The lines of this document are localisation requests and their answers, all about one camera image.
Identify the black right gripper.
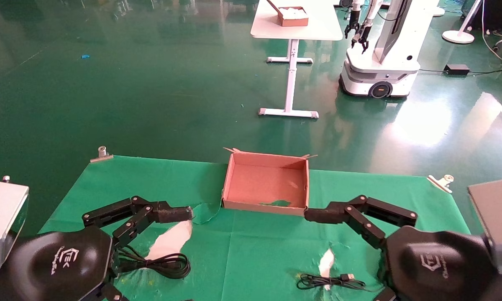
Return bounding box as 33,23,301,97
304,194,502,301

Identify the black background robot gripper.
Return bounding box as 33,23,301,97
351,23,372,54
345,17,361,39

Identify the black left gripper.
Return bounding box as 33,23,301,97
6,196,193,301

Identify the thin black USB cable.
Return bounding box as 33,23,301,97
297,273,367,291

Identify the small brown cardboard box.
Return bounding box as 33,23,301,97
267,0,310,27

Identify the open brown cardboard box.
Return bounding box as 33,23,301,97
222,147,318,217

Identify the white table with metal legs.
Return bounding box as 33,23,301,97
250,0,344,119

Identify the white wheeled background robot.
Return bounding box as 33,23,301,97
339,0,441,99

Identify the white packing material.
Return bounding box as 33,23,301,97
278,7,308,20

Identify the green tablecloth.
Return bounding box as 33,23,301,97
38,156,471,301

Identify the white stand with round base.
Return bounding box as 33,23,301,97
442,0,484,45

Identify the black power brick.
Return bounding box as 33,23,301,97
443,64,471,76

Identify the silver binder clip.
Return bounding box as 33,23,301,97
427,174,455,194
90,145,114,163

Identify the dark cabinet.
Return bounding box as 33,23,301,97
460,0,502,31

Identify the white floor cable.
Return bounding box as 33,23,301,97
480,0,502,68

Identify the black floor cable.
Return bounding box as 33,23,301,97
418,66,502,77

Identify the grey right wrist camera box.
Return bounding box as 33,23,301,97
468,179,502,275

